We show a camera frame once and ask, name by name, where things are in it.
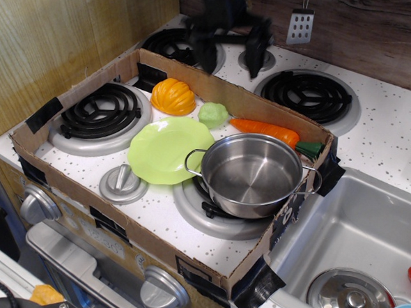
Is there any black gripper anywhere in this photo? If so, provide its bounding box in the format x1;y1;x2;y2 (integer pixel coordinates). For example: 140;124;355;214
185;0;273;79

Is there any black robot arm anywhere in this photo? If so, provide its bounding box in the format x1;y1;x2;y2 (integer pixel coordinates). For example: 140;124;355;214
185;0;273;79

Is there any back left black burner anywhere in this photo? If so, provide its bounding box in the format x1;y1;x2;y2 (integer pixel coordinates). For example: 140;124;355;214
135;28;226;74

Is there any black burner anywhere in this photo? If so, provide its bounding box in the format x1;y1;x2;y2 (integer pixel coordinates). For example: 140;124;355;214
254;69;361;137
135;28;226;74
48;82;153;157
173;176;272;240

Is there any hanging silver spatula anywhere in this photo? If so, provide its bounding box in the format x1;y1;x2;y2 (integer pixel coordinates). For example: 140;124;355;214
286;0;315;45

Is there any orange toy pumpkin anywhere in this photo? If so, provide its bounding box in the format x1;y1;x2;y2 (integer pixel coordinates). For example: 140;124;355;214
150;78;196;116

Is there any back right black burner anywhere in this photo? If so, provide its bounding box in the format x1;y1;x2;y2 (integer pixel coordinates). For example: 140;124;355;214
254;69;361;137

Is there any light green plastic plate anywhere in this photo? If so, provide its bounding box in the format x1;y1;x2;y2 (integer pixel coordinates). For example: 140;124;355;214
127;117;215;185

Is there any orange toy carrot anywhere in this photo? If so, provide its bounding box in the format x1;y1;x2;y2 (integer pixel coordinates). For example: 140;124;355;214
229;118;325;160

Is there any front left black burner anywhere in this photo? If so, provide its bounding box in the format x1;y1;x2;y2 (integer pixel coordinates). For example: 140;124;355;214
48;82;153;157

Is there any front right black burner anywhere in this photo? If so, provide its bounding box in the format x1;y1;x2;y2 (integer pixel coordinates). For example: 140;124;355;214
173;176;272;240

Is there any front silver stovetop knob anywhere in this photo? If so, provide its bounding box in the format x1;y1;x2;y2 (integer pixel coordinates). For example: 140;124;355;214
99;164;148;206

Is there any grey toy sink basin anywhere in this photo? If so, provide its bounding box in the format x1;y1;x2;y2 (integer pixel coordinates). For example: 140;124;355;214
267;169;411;308

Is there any brown cardboard fence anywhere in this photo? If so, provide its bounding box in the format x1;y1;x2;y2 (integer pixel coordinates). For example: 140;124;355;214
10;49;337;308

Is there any left silver oven knob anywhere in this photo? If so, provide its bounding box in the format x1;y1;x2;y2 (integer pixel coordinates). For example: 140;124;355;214
20;185;62;225

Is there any silver oven knob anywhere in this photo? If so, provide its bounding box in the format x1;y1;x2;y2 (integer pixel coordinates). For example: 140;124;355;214
140;265;189;308
20;185;62;225

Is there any right silver oven knob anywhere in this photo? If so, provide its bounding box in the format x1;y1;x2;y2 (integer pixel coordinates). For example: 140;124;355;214
140;265;189;308

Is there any stainless steel pot lid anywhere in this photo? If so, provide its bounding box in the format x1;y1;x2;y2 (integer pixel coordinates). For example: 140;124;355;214
306;268;396;308

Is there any orange yellow object on floor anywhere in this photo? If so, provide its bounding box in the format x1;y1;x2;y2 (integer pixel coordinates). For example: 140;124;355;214
29;284;65;306

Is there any silver oven door handle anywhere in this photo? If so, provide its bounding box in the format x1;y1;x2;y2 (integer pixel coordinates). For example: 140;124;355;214
26;223;144;308

